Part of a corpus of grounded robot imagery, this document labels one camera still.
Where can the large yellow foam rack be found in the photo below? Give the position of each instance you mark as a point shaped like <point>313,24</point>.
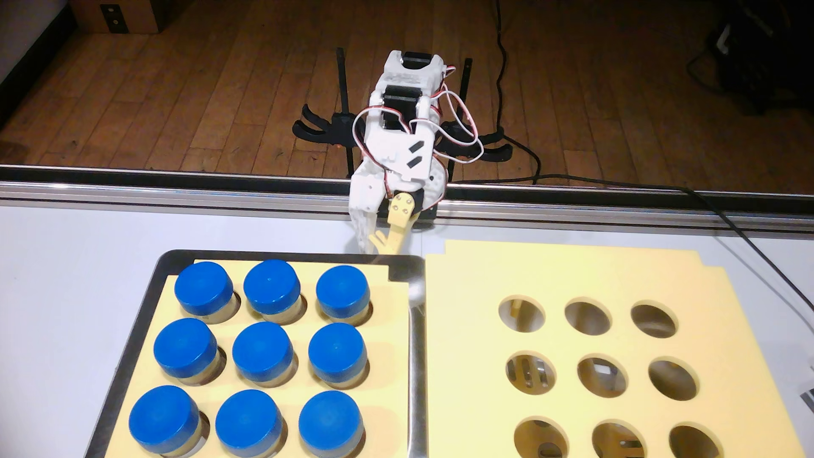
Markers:
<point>470,381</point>

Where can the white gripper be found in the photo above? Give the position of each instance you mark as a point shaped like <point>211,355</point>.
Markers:
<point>368,198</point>

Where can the yellow foam rack in tray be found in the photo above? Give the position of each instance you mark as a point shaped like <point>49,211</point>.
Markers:
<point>388,394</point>

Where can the metal tray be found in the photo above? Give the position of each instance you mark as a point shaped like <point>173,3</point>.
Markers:
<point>416,381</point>

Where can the black bag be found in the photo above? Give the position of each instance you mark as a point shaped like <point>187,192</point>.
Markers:
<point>763,57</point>

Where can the blue capped test tube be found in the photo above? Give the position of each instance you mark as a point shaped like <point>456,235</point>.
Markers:
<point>203,288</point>
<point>164,418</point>
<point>262,350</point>
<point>330,422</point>
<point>337,351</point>
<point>343,291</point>
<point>272,286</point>
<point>185,347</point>
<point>248,422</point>

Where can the grey object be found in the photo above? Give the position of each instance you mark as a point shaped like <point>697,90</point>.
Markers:
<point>809,399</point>

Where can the aluminium table edge rail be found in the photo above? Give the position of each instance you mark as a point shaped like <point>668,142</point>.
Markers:
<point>63,191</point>

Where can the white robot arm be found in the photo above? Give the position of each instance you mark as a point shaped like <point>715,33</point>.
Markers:
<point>391,73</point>

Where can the black clamp with orange trigger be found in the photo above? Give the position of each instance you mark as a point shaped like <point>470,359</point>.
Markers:
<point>308,132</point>

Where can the cardboard box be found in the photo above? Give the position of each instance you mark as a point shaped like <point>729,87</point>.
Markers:
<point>137,16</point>

